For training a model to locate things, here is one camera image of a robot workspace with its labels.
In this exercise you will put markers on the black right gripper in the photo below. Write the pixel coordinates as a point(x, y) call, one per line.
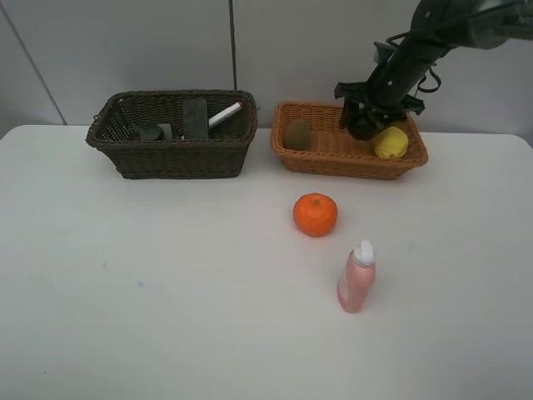
point(389, 96)

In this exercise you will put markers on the dark purple mangosteen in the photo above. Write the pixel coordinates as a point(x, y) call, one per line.
point(365, 124)

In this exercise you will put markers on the yellow lemon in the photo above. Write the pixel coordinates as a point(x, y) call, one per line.
point(391, 143)

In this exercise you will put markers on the brown kiwi fruit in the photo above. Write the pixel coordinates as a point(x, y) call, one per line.
point(297, 136)

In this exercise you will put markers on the orange mandarin fruit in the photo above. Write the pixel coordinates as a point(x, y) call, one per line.
point(315, 214)

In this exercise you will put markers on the pink lotion bottle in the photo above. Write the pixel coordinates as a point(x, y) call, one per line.
point(357, 277)

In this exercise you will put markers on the grey felt whiteboard eraser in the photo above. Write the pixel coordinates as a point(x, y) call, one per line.
point(195, 119)

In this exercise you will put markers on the black square bottle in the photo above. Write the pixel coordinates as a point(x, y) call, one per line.
point(152, 132)

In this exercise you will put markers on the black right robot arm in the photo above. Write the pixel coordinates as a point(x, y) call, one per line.
point(406, 60)

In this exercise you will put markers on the orange wicker basket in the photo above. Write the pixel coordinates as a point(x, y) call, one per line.
point(333, 151)

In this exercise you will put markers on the dark brown wicker basket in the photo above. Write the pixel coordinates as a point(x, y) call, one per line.
point(222, 155)

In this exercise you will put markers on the white red-capped marker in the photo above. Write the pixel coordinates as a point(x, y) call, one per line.
point(224, 114)

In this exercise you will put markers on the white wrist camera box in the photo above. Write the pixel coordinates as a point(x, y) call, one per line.
point(383, 52)

